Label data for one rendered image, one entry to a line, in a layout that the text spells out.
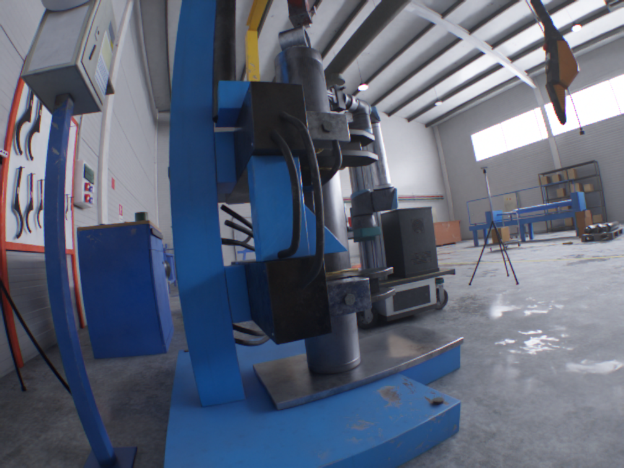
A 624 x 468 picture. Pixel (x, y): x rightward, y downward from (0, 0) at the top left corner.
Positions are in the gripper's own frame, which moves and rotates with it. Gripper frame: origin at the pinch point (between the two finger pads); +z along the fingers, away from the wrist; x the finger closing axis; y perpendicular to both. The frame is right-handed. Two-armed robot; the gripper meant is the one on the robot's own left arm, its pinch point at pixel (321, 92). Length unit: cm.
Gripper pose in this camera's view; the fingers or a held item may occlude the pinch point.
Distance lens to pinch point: 143.5
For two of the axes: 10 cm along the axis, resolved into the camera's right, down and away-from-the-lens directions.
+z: -7.2, 0.5, -6.9
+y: 6.9, -1.1, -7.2
